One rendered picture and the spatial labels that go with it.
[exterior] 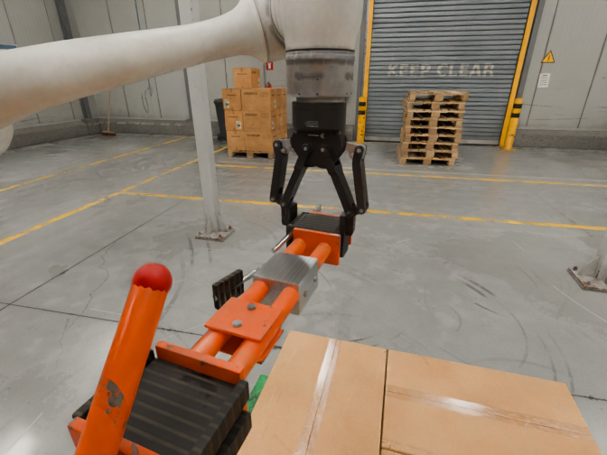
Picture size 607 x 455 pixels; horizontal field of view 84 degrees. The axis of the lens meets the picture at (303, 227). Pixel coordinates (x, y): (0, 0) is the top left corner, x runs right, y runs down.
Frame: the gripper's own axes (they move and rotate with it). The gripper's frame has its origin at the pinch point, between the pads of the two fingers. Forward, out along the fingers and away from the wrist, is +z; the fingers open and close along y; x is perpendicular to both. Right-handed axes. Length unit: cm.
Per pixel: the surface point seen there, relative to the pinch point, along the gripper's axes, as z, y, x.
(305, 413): 73, -10, 22
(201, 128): 17, -191, 216
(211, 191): 78, -188, 217
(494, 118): 61, 126, 919
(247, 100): 13, -352, 572
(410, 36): -118, -89, 883
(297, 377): 73, -18, 33
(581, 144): 116, 322, 947
